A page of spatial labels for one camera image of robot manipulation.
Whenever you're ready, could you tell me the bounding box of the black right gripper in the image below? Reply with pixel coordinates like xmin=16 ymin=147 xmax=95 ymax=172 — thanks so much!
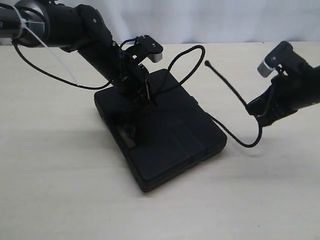
xmin=246 ymin=76 xmax=313 ymax=127

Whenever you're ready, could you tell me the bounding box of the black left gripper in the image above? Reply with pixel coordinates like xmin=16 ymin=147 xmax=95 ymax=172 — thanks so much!
xmin=112 ymin=50 xmax=158 ymax=108

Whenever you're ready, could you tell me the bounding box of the black cord with loop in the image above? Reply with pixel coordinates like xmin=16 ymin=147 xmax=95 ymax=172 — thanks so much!
xmin=149 ymin=45 xmax=266 ymax=148

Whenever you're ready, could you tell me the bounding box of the black plastic carry case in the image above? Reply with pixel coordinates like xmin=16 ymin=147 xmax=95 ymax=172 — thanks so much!
xmin=94 ymin=68 xmax=228 ymax=194

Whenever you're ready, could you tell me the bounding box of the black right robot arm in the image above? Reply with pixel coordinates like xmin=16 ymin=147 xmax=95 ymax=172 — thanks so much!
xmin=246 ymin=64 xmax=320 ymax=127

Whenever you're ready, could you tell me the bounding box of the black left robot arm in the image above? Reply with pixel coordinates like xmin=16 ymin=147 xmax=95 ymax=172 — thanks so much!
xmin=0 ymin=0 xmax=163 ymax=106

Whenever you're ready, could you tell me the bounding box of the white backdrop curtain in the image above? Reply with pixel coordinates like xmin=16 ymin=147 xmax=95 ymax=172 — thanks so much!
xmin=0 ymin=0 xmax=320 ymax=47

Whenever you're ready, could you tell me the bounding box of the white zip tie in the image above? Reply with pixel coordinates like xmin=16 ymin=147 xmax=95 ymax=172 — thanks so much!
xmin=9 ymin=5 xmax=80 ymax=88

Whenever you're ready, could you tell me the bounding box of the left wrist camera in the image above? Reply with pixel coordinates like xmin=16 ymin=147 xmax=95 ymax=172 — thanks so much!
xmin=125 ymin=34 xmax=164 ymax=64

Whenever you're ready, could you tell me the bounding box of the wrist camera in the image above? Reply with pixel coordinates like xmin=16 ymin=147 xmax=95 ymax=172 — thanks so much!
xmin=125 ymin=34 xmax=164 ymax=64
xmin=257 ymin=41 xmax=308 ymax=78

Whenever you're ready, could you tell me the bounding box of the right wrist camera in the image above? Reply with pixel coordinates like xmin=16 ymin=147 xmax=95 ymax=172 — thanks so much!
xmin=257 ymin=41 xmax=308 ymax=78

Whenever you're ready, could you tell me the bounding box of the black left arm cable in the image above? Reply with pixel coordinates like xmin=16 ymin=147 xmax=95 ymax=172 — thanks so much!
xmin=11 ymin=39 xmax=113 ymax=90

